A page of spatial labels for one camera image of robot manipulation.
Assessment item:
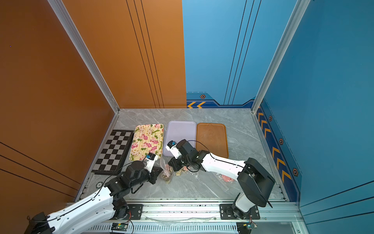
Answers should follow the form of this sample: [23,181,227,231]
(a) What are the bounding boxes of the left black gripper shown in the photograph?
[131,166,165,190]

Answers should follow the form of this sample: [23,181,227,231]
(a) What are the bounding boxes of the ziploc bag ring cookies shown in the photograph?
[160,156,174,184]

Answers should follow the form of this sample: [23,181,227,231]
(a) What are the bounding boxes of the ziploc bag mixed cookies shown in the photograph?
[174,166,198,176]

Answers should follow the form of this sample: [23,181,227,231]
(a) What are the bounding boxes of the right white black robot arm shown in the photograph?
[166,139,275,219]

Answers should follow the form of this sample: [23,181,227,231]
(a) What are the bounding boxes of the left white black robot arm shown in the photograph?
[25,160,163,234]

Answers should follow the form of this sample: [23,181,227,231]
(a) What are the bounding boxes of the ziploc bag pink cookies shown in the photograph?
[213,173,235,191]

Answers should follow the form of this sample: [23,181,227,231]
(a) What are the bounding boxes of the lavender plastic tray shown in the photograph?
[163,121,197,157]

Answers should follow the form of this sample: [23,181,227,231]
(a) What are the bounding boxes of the floral pattern tray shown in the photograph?
[129,123,164,161]

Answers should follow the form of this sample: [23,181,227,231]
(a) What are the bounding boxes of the brown plastic tray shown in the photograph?
[196,123,229,159]

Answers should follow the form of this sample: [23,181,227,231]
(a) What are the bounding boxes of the black white checkerboard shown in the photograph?
[92,130,134,176]

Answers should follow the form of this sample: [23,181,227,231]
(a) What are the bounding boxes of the round floor grommet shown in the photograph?
[96,182,103,189]

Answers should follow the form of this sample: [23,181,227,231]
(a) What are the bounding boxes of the left green circuit board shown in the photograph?
[111,223,129,232]

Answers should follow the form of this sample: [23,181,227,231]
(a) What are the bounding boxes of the green circuit board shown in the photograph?
[236,222,258,234]
[111,223,129,232]

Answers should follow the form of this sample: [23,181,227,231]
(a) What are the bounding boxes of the right green circuit board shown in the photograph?
[236,222,258,234]

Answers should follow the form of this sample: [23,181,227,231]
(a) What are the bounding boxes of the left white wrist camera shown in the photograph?
[145,152,158,173]

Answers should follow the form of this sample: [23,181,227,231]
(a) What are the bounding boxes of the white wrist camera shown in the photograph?
[145,152,158,173]
[166,140,181,159]

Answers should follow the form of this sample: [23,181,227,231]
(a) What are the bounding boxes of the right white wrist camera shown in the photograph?
[166,140,181,159]

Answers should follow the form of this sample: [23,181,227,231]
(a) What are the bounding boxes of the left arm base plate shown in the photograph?
[113,204,144,221]

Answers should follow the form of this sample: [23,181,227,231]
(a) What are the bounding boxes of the aluminium front rail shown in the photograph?
[128,199,304,224]

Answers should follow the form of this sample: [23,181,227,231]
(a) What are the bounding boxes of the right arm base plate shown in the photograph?
[219,204,261,220]

